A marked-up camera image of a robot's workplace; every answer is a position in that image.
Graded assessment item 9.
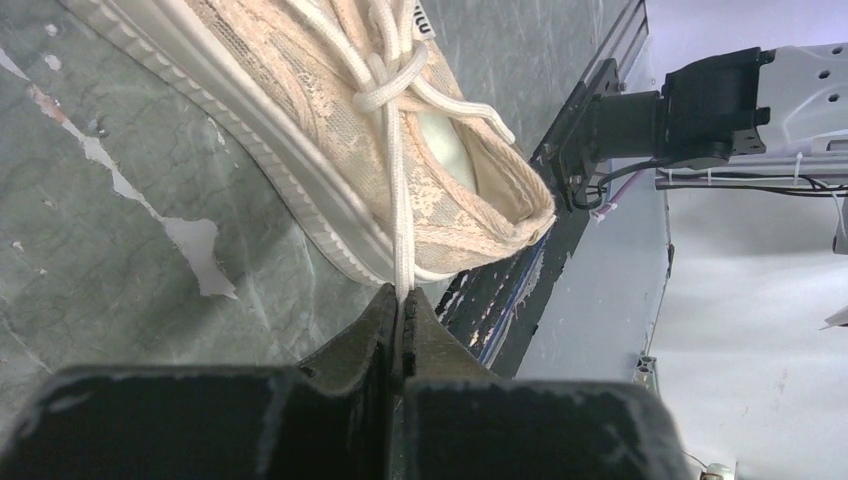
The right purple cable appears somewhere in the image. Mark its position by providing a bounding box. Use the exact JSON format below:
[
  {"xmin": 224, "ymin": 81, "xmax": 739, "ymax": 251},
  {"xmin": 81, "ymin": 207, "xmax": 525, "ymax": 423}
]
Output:
[{"xmin": 592, "ymin": 168, "xmax": 647, "ymax": 223}]

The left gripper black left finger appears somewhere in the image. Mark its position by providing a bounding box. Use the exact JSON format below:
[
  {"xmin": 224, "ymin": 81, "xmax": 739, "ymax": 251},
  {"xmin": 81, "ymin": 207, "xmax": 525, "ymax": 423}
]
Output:
[{"xmin": 1, "ymin": 285, "xmax": 398, "ymax": 479}]

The white shoelace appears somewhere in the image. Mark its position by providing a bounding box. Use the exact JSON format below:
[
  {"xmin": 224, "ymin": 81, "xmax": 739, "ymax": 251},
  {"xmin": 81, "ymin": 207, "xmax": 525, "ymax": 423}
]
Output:
[{"xmin": 289, "ymin": 1, "xmax": 515, "ymax": 302}]

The beige canvas sneaker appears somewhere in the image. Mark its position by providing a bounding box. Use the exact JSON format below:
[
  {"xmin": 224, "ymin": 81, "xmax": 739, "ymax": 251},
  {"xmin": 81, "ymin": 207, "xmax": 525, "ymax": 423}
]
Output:
[{"xmin": 68, "ymin": 1, "xmax": 556, "ymax": 285}]

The aluminium frame rail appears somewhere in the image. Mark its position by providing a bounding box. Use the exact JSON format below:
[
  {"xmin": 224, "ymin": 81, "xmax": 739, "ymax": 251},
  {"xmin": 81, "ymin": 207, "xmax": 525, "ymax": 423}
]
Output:
[{"xmin": 580, "ymin": 0, "xmax": 650, "ymax": 84}]

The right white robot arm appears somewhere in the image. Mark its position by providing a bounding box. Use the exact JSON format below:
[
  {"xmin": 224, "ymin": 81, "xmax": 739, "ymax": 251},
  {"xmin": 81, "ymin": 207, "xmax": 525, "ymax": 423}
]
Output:
[{"xmin": 588, "ymin": 43, "xmax": 847, "ymax": 193}]

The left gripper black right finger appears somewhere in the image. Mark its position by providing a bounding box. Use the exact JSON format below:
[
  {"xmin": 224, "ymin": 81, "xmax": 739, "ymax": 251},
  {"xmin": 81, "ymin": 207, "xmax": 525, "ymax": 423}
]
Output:
[{"xmin": 402, "ymin": 290, "xmax": 690, "ymax": 479}]

